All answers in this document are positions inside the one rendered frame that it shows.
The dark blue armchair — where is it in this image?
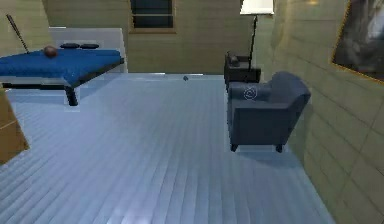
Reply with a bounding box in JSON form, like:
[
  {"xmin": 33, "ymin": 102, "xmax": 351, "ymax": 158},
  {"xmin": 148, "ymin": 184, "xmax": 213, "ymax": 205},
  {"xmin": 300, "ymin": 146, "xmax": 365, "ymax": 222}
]
[{"xmin": 226, "ymin": 70, "xmax": 312, "ymax": 154}]

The blue bed with black frame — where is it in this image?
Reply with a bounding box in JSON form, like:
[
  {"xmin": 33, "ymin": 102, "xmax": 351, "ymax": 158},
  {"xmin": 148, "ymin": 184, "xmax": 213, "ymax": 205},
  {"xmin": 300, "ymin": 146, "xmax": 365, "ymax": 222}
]
[{"xmin": 0, "ymin": 27, "xmax": 129, "ymax": 107}]

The gold framed wall picture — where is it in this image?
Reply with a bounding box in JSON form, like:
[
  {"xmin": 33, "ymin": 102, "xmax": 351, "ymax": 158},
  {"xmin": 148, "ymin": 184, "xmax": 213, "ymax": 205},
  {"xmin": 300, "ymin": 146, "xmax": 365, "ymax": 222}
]
[{"xmin": 330, "ymin": 0, "xmax": 384, "ymax": 84}]

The white shade floor lamp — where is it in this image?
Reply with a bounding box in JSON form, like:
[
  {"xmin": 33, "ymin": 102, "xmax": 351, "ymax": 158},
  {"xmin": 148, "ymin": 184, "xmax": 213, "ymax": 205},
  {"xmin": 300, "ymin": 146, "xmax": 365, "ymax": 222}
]
[{"xmin": 239, "ymin": 0, "xmax": 276, "ymax": 73}]

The dark window with wooden frame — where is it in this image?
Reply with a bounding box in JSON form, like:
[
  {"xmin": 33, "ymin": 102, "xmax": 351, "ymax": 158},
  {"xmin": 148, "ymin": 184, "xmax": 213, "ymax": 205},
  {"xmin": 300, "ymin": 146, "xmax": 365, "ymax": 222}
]
[{"xmin": 128, "ymin": 0, "xmax": 177, "ymax": 35}]

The black side table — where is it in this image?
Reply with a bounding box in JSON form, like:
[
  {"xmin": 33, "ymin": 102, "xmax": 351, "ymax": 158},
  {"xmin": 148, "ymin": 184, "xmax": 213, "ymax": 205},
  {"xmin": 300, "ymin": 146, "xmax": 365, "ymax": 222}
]
[{"xmin": 223, "ymin": 50, "xmax": 262, "ymax": 93}]

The black baseball bat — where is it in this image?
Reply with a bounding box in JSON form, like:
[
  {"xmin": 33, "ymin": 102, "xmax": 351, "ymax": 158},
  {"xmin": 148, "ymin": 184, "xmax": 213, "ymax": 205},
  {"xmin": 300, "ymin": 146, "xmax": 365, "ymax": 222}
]
[{"xmin": 5, "ymin": 13, "xmax": 30, "ymax": 55}]

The brown ball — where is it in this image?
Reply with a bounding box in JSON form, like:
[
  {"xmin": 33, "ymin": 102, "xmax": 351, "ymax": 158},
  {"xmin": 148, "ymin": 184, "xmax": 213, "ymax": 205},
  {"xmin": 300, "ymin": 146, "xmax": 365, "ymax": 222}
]
[{"xmin": 43, "ymin": 45, "xmax": 58, "ymax": 59}]

